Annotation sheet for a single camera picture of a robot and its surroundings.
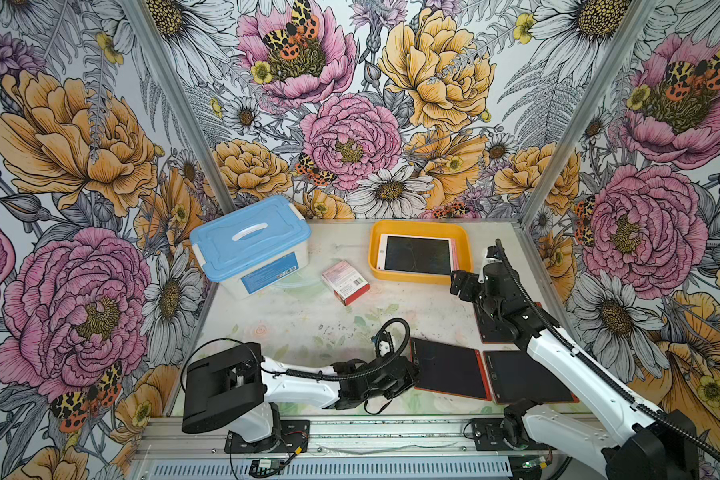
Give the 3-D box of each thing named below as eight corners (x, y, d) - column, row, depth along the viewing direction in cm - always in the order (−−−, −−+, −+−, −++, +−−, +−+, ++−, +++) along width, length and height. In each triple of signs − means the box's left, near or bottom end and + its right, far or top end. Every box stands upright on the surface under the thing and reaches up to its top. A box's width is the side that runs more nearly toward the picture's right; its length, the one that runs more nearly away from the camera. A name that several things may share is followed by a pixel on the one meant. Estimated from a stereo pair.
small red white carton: (345, 306, 99) (344, 300, 96) (321, 279, 106) (320, 273, 103) (369, 289, 103) (369, 283, 100) (344, 265, 110) (344, 258, 107)
